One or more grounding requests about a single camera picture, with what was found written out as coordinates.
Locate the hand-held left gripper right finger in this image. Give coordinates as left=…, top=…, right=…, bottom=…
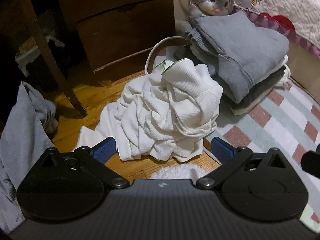
left=196, top=137, right=288, bottom=190

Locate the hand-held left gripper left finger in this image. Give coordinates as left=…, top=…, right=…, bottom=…
left=37, top=136, right=130, bottom=189

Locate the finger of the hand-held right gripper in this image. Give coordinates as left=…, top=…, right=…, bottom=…
left=301, top=144, right=320, bottom=173

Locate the white waffle garment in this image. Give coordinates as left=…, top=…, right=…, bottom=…
left=72, top=59, right=223, bottom=162

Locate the checked rug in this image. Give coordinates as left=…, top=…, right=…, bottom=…
left=202, top=79, right=320, bottom=228

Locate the white fluffy mat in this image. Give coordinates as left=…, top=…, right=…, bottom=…
left=150, top=164, right=209, bottom=180

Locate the dark grey folded garment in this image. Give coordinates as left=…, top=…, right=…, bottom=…
left=231, top=66, right=287, bottom=110

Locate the light grey cloth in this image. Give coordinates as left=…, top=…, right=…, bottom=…
left=0, top=81, right=59, bottom=228

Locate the white knit folded garment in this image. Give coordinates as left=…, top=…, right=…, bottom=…
left=277, top=65, right=292, bottom=87

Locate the dark wooden furniture leg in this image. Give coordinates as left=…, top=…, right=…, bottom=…
left=12, top=0, right=88, bottom=119

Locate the dark wooden drawer cabinet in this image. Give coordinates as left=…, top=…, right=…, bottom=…
left=57, top=0, right=175, bottom=85

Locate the white furniture panel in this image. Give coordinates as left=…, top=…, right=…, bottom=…
left=172, top=0, right=198, bottom=28

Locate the white quilted bed cover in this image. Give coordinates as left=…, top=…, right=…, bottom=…
left=232, top=0, right=320, bottom=58

